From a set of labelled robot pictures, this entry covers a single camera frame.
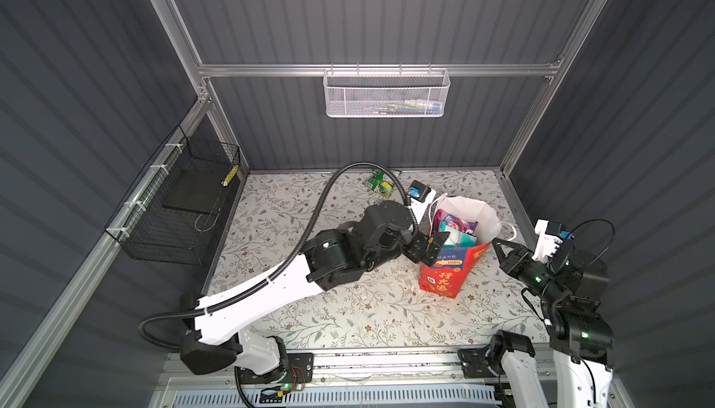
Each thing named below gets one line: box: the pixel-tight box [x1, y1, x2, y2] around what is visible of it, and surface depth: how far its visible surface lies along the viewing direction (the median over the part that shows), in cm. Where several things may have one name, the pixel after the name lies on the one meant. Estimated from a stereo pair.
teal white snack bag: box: [439, 221, 478, 248], surface depth 80 cm
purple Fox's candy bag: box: [433, 208, 479, 233], surface depth 86 cm
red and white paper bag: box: [418, 193, 502, 300], surface depth 80 cm
